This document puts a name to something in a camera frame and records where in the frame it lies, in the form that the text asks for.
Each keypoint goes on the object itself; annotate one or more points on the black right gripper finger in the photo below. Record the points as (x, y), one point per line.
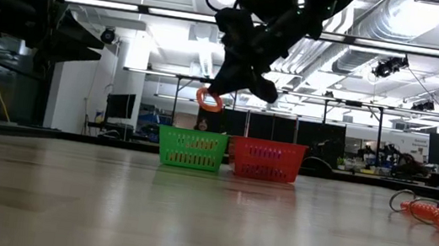
(226, 75)
(240, 79)

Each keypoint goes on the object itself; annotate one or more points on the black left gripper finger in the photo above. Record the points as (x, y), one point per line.
(75, 53)
(80, 36)

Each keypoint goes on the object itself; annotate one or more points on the thin black metal scaffold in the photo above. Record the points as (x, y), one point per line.
(191, 78)

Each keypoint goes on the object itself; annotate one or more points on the black partition panel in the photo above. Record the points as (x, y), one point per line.
(228, 122)
(322, 134)
(272, 127)

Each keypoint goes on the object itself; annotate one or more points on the long ceiling light strip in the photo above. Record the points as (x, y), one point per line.
(132, 8)

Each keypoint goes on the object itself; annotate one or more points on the green plastic basket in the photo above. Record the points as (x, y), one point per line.
(191, 151)

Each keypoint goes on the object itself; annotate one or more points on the red plastic basket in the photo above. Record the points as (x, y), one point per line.
(267, 162)

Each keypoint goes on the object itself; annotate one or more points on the black aluminium rig frame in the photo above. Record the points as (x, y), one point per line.
(140, 145)

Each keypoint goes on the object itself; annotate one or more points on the silver ventilation duct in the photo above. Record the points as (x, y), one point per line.
(386, 17)

